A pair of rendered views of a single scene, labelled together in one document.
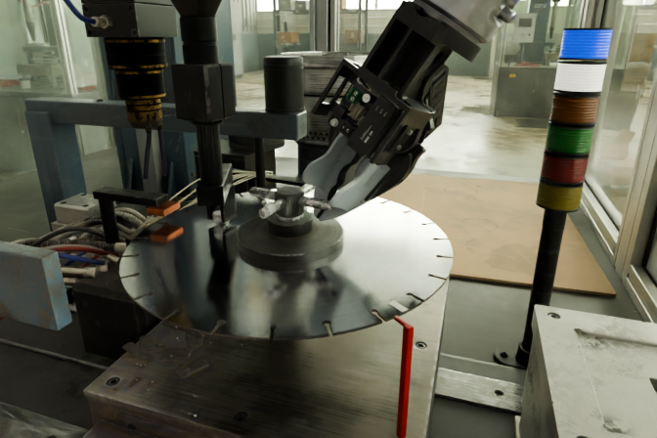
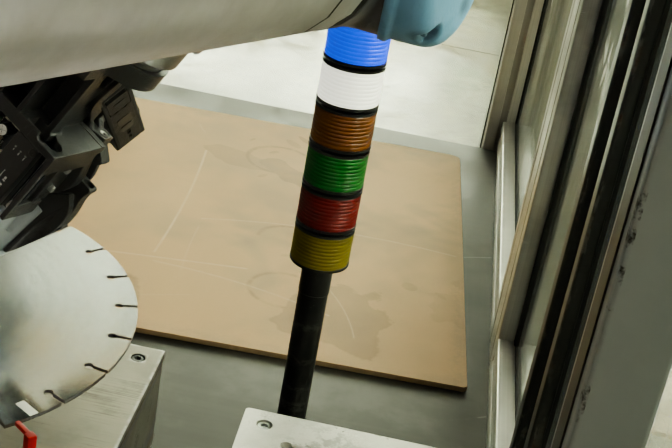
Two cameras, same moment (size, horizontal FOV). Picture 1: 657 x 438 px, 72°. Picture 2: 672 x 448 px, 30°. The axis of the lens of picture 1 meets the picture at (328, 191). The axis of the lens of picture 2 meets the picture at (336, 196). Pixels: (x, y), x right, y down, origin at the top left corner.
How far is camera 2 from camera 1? 0.41 m
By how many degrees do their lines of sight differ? 15
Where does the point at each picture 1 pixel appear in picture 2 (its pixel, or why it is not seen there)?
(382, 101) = (21, 140)
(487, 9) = not seen: hidden behind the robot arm
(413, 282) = (59, 374)
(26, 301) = not seen: outside the picture
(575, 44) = (338, 41)
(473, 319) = (215, 422)
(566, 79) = (327, 86)
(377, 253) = (21, 327)
